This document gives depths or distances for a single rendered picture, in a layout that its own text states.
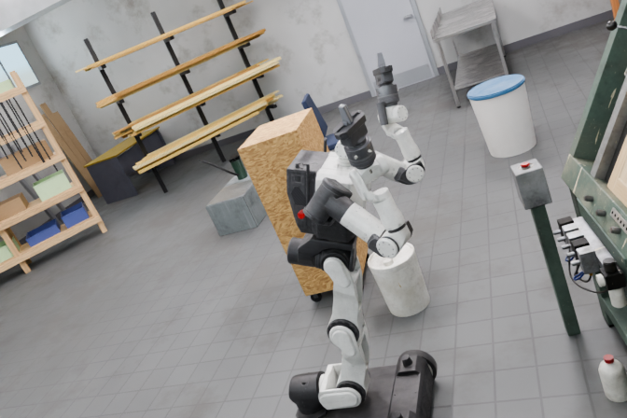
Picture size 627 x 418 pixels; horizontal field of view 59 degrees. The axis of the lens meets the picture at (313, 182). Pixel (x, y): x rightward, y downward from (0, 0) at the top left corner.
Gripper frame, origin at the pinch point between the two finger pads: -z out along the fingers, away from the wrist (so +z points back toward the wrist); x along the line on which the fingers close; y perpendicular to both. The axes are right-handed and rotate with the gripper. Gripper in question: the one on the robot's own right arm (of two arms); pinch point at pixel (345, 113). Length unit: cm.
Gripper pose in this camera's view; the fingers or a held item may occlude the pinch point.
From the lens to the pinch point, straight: 167.1
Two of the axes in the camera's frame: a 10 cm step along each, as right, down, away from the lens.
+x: 6.4, -6.3, 4.4
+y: 6.9, 2.0, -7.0
